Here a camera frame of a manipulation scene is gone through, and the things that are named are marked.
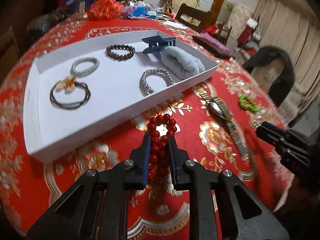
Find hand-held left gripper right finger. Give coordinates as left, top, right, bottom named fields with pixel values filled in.
left=167, top=137, right=290, bottom=240

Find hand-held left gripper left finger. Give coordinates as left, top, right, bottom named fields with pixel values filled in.
left=26, top=135, right=152, bottom=240

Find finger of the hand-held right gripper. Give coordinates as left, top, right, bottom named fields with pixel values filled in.
left=255, top=121, right=290, bottom=145

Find red bead bracelet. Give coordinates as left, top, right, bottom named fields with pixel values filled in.
left=146, top=114, right=178, bottom=180

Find white shallow cardboard box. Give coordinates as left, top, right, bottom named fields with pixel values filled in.
left=22, top=29, right=219, bottom=163

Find silver spiral hair tie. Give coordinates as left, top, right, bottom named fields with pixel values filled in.
left=139, top=68, right=174, bottom=96

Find light blue fluffy scrunchie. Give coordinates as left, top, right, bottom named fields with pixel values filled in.
left=160, top=46, right=206, bottom=79

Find pale grey braided hair tie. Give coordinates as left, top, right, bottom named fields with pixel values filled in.
left=71, top=57, right=100, bottom=77

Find brown flower hair tie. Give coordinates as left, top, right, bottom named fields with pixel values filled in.
left=49, top=76, right=91, bottom=110

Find dark brown bead bracelet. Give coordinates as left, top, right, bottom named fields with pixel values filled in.
left=105, top=44, right=136, bottom=62

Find blue hair claw clip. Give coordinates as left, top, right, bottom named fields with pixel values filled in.
left=141, top=36, right=177, bottom=55

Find floral armchair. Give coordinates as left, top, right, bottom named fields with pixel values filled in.
left=250, top=55, right=288, bottom=105

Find metal band wristwatch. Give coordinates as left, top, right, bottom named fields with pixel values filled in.
left=199, top=92, right=250, bottom=160

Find black chair back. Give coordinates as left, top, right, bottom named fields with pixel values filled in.
left=242, top=45, right=296, bottom=108

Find red floral tablecloth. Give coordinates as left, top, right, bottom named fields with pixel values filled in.
left=0, top=17, right=297, bottom=240

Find red stocking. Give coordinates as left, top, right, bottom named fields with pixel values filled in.
left=237, top=17, right=258, bottom=45

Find beige curtains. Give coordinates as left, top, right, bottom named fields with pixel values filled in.
left=250, top=0, right=320, bottom=98

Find small red bag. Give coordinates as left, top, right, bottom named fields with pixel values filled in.
left=204, top=24, right=218, bottom=35

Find white paper sheet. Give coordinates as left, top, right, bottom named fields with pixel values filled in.
left=159, top=19, right=188, bottom=30

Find dark wooden chair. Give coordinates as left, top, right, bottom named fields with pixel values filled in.
left=174, top=4, right=213, bottom=33

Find blue tissue packet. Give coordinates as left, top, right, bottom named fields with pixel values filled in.
left=127, top=5, right=148, bottom=18

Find red plastic bag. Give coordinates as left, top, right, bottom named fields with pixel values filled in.
left=86, top=0, right=125, bottom=21

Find black plastic bag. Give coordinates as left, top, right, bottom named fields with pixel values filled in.
left=26, top=14, right=61, bottom=43

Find brown wooden chair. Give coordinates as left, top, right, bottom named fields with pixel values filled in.
left=0, top=26, right=21, bottom=78

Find green bead bracelet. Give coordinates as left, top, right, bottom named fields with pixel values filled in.
left=237, top=94, right=259, bottom=113

